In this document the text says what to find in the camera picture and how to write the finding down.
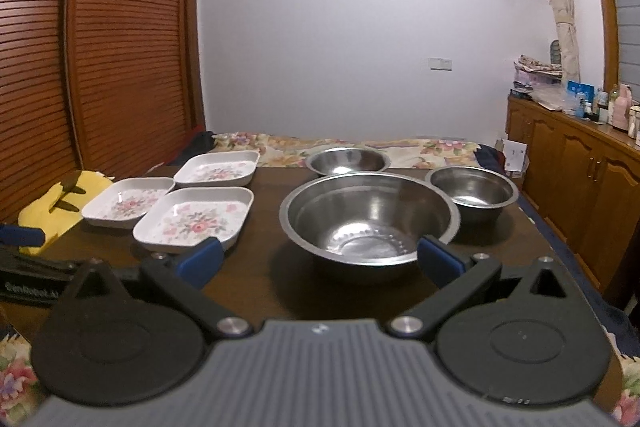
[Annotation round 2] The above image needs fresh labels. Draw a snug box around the floral square plate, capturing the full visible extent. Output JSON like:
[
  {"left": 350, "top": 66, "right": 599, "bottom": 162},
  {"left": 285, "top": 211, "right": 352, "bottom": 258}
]
[
  {"left": 174, "top": 150, "right": 260, "bottom": 187},
  {"left": 132, "top": 186, "right": 255, "bottom": 254},
  {"left": 81, "top": 176, "right": 176, "bottom": 230}
]

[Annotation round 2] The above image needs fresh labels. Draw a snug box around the wooden louvered wardrobe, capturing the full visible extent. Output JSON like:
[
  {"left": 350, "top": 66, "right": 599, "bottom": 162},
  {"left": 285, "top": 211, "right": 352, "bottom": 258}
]
[{"left": 1, "top": 0, "right": 201, "bottom": 221}]

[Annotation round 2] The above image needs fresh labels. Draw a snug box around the pink thermos jug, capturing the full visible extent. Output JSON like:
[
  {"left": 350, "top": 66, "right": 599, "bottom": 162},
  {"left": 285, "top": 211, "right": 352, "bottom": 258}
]
[{"left": 612, "top": 83, "right": 632, "bottom": 132}]

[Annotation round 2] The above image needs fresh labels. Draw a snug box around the white wall switch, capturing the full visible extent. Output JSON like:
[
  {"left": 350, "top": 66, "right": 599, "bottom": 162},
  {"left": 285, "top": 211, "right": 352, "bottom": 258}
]
[{"left": 428, "top": 57, "right": 452, "bottom": 72}]

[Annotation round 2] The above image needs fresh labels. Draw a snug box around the medium steel bowl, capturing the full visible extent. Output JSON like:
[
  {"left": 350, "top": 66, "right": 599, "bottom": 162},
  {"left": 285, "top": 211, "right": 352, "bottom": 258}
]
[{"left": 425, "top": 166, "right": 520, "bottom": 225}]

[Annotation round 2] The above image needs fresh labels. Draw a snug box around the wooden sideboard cabinet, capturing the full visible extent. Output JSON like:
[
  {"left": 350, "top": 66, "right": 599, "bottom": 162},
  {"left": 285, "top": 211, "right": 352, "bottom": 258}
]
[{"left": 506, "top": 96, "right": 639, "bottom": 306}]

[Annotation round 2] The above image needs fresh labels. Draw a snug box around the folded floral cloth pile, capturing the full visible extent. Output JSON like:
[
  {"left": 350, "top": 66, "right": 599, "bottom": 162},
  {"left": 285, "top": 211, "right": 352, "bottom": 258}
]
[{"left": 513, "top": 55, "right": 563, "bottom": 86}]

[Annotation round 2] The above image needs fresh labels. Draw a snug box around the small steel bowl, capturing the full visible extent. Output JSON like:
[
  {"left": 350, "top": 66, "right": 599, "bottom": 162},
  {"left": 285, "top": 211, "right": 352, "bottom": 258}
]
[{"left": 305, "top": 146, "right": 392, "bottom": 176}]

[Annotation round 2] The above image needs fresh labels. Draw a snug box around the blue box on cabinet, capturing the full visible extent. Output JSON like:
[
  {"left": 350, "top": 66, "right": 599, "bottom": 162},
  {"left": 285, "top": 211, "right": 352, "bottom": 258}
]
[{"left": 566, "top": 80, "right": 596, "bottom": 103}]

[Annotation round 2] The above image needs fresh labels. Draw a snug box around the white paper box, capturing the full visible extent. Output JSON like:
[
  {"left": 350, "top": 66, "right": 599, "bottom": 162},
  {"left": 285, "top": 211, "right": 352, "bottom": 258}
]
[{"left": 502, "top": 140, "right": 527, "bottom": 172}]

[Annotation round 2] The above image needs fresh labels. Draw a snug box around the floral square plate front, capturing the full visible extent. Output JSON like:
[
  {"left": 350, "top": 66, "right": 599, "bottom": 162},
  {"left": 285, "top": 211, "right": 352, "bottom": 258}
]
[{"left": 132, "top": 186, "right": 255, "bottom": 254}]

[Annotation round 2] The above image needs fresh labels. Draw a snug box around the large stainless steel bowl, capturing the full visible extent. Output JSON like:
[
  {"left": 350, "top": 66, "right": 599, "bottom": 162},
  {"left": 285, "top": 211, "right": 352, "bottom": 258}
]
[{"left": 279, "top": 172, "right": 461, "bottom": 268}]

